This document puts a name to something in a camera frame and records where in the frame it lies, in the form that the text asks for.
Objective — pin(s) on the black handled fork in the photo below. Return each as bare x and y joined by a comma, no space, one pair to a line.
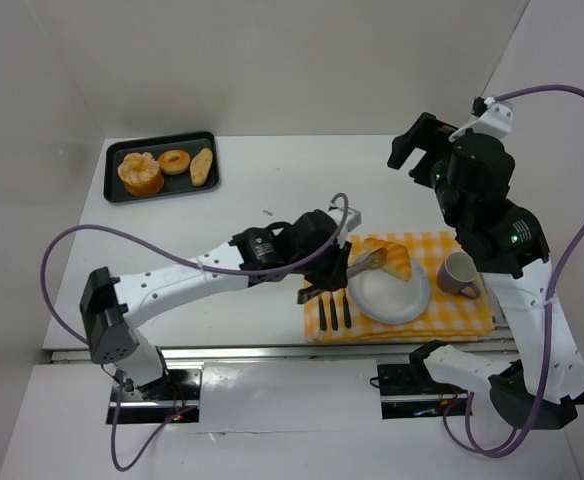
333,313

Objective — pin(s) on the ring donut bread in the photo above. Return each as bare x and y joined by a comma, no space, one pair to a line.
174,162

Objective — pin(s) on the black handled knife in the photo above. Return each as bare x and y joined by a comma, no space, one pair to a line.
321,314

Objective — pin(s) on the round fluted orange cake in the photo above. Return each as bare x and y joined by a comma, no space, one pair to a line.
141,174

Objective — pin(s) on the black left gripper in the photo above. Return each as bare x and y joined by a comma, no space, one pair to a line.
330,270

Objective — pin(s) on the striped triangular bread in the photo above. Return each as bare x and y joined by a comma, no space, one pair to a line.
398,262

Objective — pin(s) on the black baking tray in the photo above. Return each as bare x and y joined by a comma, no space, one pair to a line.
174,185

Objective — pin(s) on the white round plate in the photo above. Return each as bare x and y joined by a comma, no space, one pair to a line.
389,300

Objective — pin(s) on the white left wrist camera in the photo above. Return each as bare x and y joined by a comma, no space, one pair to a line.
350,218

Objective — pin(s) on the aluminium rail front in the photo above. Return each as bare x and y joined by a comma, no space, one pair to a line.
384,352

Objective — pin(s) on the silver metal tongs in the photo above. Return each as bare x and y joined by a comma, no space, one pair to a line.
370,261

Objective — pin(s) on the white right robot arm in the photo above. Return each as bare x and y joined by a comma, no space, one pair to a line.
470,177

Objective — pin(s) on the yellow white checkered cloth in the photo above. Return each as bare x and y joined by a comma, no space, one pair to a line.
449,317

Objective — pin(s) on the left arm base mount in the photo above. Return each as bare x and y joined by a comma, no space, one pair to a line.
177,401

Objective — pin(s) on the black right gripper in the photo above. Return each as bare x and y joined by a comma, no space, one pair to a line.
417,153

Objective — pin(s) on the oval bread roll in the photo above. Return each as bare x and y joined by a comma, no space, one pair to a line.
200,167

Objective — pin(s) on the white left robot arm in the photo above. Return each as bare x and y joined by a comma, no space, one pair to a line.
113,309

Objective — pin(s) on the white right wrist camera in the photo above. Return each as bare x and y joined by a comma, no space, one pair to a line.
489,117

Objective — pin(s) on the gold black handled spoon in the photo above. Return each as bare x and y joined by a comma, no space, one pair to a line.
346,311

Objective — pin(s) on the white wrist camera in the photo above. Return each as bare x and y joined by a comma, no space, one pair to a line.
350,218
489,117

